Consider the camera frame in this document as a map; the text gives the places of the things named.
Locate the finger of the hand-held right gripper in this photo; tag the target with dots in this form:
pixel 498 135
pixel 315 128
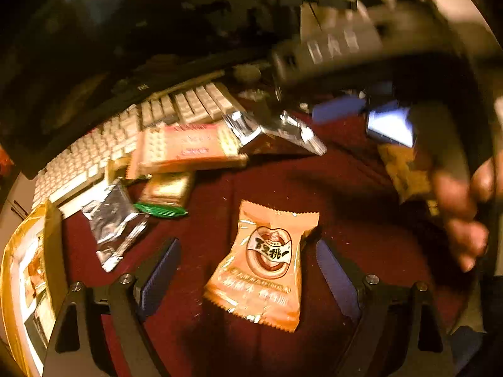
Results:
pixel 381 91
pixel 338 110

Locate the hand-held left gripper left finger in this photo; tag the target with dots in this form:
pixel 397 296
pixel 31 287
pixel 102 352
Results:
pixel 159 279

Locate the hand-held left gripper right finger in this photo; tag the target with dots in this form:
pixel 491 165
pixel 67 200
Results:
pixel 336 279

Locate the silver foil snack packet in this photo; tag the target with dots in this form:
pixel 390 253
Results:
pixel 275 133
pixel 114 224

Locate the orange round-logo snack packet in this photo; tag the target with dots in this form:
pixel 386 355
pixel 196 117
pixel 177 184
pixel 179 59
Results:
pixel 259 263

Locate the green-edged brown cracker packet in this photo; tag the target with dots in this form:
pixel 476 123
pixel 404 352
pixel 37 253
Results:
pixel 165 196

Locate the yellow cardboard box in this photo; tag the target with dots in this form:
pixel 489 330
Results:
pixel 51 235

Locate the small orange snack packet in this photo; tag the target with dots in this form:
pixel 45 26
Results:
pixel 35 273

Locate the red label cracker packet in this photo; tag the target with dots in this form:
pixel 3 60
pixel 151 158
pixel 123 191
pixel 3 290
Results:
pixel 188 145

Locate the black jointed holder arm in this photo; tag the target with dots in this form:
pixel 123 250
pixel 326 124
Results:
pixel 330 2

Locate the person's right hand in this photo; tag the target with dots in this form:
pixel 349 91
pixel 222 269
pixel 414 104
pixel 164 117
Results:
pixel 456 200

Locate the phone with lit screen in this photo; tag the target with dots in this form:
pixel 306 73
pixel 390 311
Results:
pixel 391 127

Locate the yellow snack packet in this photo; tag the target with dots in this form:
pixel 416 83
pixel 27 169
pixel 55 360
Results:
pixel 408 172

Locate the dark red table cloth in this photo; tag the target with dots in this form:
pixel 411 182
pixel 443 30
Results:
pixel 220 188

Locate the white computer keyboard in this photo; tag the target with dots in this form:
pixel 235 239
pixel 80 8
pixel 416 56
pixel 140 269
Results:
pixel 78 165

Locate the black computer monitor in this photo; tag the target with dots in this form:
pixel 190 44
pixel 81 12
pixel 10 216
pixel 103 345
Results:
pixel 98 66

